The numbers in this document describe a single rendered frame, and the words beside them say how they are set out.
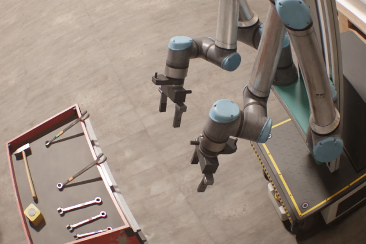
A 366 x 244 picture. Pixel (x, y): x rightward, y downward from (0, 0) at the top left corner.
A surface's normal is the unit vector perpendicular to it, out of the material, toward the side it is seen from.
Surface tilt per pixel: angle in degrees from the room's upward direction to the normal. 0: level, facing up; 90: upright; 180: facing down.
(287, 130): 0
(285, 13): 82
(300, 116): 0
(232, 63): 94
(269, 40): 81
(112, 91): 0
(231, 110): 19
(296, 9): 83
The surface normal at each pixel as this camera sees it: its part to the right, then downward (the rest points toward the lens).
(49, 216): -0.18, -0.71
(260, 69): -0.60, 0.49
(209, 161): 0.24, -0.67
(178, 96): 0.43, 0.47
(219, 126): -0.26, 0.65
